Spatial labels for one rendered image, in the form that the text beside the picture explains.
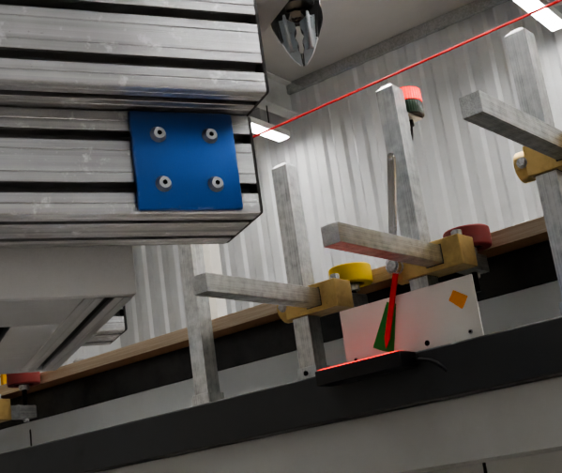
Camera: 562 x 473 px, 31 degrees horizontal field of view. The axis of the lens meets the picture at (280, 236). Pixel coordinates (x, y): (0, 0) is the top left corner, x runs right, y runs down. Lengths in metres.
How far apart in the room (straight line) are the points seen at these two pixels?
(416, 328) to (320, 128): 9.14
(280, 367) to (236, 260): 9.04
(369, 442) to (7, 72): 1.10
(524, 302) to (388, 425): 0.33
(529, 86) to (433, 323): 0.40
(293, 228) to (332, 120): 8.86
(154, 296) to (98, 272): 11.05
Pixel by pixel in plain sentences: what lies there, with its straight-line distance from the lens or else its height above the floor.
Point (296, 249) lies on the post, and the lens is 1.80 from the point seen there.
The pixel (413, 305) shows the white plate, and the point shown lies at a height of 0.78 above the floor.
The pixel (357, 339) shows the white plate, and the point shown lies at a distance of 1.70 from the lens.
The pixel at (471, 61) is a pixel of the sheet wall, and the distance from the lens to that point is 10.03.
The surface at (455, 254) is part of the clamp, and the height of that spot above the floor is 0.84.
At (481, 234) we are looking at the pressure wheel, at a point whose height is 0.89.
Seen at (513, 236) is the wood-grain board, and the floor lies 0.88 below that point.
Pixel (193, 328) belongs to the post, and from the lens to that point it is 1.95.
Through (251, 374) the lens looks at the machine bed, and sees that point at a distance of 2.14.
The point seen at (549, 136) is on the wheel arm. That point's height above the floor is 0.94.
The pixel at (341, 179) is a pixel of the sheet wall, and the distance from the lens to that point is 10.43.
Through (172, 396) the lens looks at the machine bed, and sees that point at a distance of 2.30.
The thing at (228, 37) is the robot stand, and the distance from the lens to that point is 0.84.
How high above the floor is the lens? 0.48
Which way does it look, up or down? 16 degrees up
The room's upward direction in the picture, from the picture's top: 8 degrees counter-clockwise
